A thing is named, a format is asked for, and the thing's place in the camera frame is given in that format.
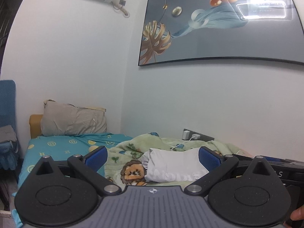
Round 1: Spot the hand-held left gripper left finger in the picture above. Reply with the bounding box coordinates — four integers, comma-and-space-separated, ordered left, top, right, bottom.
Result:
31, 145, 121, 197

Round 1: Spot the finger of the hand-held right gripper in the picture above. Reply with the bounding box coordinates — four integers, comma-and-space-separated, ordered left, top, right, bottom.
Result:
232, 154, 298, 165

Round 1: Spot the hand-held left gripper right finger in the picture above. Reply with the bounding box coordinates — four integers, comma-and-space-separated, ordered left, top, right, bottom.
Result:
184, 146, 276, 197

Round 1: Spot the white T-shirt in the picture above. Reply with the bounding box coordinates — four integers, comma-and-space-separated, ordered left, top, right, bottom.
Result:
142, 147, 211, 184

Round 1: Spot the person's right hand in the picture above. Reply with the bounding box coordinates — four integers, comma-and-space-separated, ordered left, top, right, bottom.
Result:
290, 205, 304, 221

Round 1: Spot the green cartoon fleece blanket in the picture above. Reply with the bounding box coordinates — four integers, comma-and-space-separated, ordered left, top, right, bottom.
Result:
103, 132, 247, 187

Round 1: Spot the teal patterned bed sheet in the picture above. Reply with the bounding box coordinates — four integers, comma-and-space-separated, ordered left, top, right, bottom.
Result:
11, 133, 133, 221

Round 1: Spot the grey pillow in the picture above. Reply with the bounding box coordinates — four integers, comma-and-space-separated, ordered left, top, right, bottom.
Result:
40, 100, 107, 137

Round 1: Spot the yellow headboard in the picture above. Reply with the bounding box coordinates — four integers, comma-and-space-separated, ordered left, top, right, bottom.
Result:
29, 114, 44, 139

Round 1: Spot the grey cloth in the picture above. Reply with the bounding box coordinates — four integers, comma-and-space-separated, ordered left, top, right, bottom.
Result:
0, 125, 18, 144

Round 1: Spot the blue chair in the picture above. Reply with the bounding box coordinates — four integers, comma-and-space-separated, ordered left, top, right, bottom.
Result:
0, 79, 21, 171

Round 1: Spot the dark wall socket panel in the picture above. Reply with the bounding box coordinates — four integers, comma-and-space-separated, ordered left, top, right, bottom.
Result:
182, 128, 215, 142

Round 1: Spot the white charging cable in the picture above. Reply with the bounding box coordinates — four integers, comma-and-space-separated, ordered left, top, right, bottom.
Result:
171, 138, 197, 151

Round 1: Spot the framed wall picture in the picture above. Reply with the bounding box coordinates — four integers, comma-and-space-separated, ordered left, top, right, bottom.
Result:
138, 0, 304, 67

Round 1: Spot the white air conditioner hose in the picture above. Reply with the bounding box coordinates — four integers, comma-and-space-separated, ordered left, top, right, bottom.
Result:
112, 0, 131, 18

